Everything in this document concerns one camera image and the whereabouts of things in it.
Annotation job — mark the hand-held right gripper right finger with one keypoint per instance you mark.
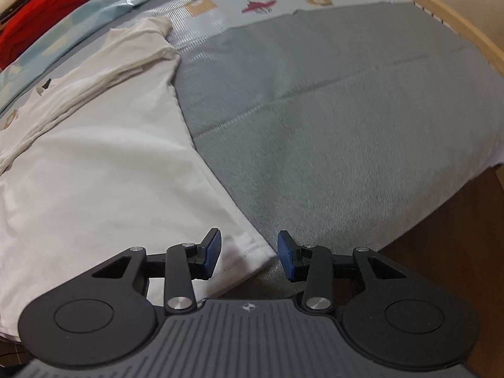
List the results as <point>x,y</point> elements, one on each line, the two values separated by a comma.
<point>285,256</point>

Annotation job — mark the light blue quilt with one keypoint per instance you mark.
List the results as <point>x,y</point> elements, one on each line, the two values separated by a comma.
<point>59,43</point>

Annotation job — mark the wooden bed frame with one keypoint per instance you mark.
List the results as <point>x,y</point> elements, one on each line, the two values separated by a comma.
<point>453,12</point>

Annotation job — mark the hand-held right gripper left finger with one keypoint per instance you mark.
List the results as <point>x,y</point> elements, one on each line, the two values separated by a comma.
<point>213,251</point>

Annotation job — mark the red cloth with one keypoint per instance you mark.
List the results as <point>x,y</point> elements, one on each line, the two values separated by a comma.
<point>51,12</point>

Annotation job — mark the white long-sleeve shirt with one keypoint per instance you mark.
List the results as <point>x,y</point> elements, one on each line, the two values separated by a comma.
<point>98,165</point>

